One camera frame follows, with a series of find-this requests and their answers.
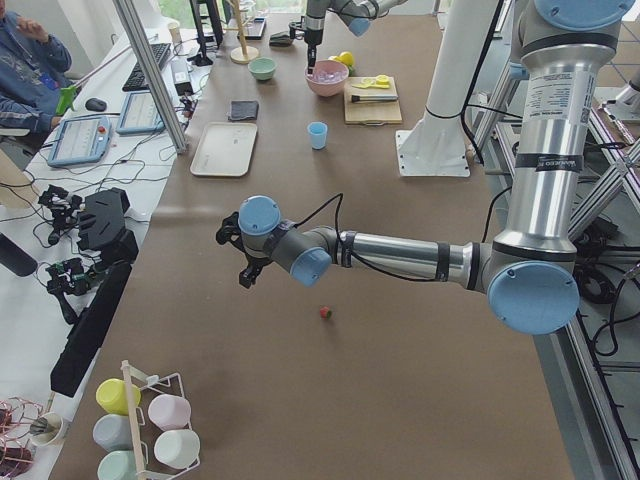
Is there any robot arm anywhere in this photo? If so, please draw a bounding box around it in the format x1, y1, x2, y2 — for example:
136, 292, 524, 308
302, 0, 405, 74
216, 1, 631, 335

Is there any aluminium frame post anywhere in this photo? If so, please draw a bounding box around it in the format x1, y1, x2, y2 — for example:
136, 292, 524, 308
113, 0, 187, 154

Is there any person in blue jacket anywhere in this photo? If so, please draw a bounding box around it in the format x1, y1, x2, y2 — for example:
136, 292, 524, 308
1, 8, 72, 134

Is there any whole lemon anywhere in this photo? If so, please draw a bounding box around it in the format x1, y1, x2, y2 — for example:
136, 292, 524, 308
338, 51, 355, 67

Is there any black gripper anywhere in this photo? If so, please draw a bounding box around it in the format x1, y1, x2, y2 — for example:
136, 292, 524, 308
304, 29, 321, 76
215, 212, 272, 287

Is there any black keyboard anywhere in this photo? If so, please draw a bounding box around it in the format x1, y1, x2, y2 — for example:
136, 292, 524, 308
121, 42, 174, 93

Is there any steel ice scoop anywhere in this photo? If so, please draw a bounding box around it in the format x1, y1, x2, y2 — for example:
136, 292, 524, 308
269, 30, 304, 48

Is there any mint cup on rack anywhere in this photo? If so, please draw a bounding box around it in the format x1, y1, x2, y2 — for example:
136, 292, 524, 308
97, 450, 137, 480

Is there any wooden cutting board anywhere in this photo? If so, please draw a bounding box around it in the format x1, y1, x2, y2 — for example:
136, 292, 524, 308
344, 75, 403, 125

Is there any grey folded cloth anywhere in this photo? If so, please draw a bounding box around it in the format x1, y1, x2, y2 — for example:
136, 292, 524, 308
228, 100, 259, 122

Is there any green bowl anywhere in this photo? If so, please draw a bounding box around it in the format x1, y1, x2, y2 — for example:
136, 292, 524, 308
248, 57, 277, 81

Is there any pile of ice cubes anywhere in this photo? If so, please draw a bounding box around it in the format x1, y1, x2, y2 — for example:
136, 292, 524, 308
307, 65, 349, 85

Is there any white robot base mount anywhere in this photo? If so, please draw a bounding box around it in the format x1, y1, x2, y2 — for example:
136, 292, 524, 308
396, 0, 502, 177

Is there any pink cup on rack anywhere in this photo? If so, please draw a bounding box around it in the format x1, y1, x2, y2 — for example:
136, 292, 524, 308
148, 394, 192, 431

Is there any red strawberry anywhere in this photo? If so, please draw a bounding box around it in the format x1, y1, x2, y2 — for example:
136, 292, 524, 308
319, 306, 333, 321

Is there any steel muddler black tip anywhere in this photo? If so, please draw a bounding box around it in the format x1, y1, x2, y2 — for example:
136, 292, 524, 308
350, 94, 399, 103

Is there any wooden stand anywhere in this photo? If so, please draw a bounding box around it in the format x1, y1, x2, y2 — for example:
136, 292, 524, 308
225, 0, 259, 65

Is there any pink bowl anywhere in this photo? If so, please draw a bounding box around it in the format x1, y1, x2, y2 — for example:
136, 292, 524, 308
305, 59, 349, 97

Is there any black device on desk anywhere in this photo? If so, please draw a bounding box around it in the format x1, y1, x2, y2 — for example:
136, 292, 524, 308
47, 187, 139, 397

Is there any blue teach pendant far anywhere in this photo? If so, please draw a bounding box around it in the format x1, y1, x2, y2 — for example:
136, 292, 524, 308
116, 91, 165, 136

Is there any paper cup with whisk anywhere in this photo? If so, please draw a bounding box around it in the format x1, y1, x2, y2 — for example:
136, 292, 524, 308
29, 412, 71, 447

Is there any grey cup on rack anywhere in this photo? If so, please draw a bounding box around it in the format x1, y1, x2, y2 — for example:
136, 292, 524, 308
92, 414, 133, 452

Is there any yellow plastic knife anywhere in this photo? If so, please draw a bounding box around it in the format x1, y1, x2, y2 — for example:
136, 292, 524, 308
351, 79, 390, 90

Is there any cream rabbit tray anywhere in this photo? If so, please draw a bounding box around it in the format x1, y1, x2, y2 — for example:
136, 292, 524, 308
190, 122, 258, 177

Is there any blue cup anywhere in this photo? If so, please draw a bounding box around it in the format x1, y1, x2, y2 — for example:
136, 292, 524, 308
307, 121, 328, 150

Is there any blue teach pendant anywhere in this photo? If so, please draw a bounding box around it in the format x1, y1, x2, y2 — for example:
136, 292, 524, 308
47, 115, 111, 167
116, 91, 165, 136

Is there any white cup on rack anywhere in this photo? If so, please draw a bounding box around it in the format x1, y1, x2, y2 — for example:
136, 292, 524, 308
153, 429, 201, 469

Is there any white wire cup rack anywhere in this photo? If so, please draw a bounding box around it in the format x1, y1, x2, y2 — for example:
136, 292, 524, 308
121, 360, 201, 479

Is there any black computer mouse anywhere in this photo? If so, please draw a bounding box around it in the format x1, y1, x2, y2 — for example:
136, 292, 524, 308
85, 97, 108, 112

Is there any blue teach pendant near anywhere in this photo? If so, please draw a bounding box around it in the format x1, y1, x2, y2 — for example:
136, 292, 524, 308
47, 115, 111, 167

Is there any yellow cup on rack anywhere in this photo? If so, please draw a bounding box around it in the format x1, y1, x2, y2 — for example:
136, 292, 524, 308
95, 378, 129, 416

